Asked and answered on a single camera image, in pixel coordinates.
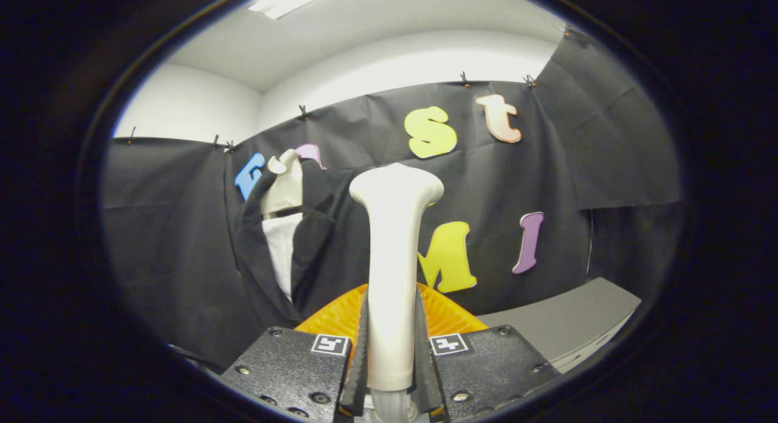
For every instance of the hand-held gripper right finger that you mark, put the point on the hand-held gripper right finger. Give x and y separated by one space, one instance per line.
486 368

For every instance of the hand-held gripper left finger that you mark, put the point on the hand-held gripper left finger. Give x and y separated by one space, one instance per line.
292 368

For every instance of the black suit jacket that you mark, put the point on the black suit jacket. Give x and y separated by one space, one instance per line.
316 253

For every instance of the white garment steamer head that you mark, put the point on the white garment steamer head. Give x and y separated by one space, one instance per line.
392 259

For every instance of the grey and beige cabinet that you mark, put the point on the grey and beige cabinet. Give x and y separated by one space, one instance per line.
565 319

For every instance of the white fabric hanger board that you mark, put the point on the white fabric hanger board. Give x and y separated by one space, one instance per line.
282 247

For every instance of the black backdrop cloth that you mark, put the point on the black backdrop cloth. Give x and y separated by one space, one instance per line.
170 240

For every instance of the cream plastic hanger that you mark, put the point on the cream plastic hanger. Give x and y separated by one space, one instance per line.
284 186

